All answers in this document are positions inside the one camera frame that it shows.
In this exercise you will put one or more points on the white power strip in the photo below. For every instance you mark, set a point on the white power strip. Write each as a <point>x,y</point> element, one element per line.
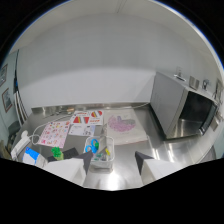
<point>19,145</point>

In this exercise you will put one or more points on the blue and white bottle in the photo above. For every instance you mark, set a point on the blue and white bottle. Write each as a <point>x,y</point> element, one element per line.
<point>31,156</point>

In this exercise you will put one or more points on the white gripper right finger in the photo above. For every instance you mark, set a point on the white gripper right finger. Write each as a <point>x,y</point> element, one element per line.
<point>154,168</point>

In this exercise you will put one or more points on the stainless steel microwave oven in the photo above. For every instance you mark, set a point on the stainless steel microwave oven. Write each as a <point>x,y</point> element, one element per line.
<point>184,110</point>

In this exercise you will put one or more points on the colourful shapes card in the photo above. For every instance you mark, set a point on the colourful shapes card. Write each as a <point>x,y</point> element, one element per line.
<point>86,117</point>

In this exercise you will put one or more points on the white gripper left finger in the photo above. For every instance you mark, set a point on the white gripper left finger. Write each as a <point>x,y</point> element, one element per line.
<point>71,168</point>

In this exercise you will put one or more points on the white printed paper sheet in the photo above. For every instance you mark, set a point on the white printed paper sheet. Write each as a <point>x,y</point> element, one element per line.
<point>82,130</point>

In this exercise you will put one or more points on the pink sticker sheet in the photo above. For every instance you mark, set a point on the pink sticker sheet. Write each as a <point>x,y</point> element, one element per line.
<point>54,133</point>

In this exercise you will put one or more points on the wall outlet plate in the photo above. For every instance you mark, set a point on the wall outlet plate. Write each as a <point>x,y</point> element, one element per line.
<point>194,82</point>

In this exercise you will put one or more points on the clear plastic container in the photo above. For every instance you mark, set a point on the clear plastic container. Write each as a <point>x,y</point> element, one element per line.
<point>99,152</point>

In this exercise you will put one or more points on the green plastic toy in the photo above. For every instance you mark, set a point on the green plastic toy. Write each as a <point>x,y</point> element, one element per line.
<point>57,153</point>

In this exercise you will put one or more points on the framed wall picture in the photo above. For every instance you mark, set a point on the framed wall picture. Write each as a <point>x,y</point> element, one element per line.
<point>6,99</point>

